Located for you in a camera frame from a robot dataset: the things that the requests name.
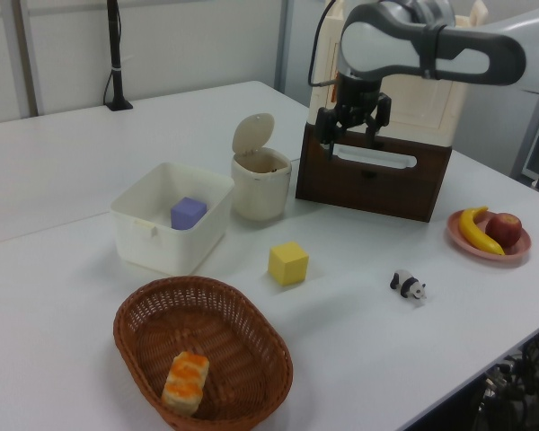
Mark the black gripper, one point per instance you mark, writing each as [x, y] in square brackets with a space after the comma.
[358, 96]

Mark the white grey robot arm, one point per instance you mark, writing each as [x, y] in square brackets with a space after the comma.
[431, 49]

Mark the cream lidded trash can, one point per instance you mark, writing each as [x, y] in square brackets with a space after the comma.
[258, 193]

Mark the dark brown wooden drawer cabinet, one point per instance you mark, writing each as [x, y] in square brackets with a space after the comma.
[386, 193]

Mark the yellow banana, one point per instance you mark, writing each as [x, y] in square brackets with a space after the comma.
[469, 226]

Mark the yellow cube block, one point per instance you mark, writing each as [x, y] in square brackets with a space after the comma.
[287, 265]

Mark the black white panda figurine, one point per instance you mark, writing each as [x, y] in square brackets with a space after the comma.
[406, 284]

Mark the red apple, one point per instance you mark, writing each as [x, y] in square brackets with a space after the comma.
[504, 228]

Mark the grey metal rack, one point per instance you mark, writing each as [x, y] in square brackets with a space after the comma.
[536, 148]

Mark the purple cube block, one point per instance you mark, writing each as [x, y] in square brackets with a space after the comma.
[188, 214]

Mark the pink plate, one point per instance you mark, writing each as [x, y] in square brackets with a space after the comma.
[516, 251]

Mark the white plastic bin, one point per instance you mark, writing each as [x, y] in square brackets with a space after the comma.
[161, 247]

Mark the brown wicker basket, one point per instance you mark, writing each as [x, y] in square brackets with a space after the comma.
[233, 341]

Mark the orange glazed bread loaf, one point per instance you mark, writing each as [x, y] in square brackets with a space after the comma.
[186, 381]

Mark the black camera stand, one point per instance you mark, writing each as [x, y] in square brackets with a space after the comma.
[115, 67]

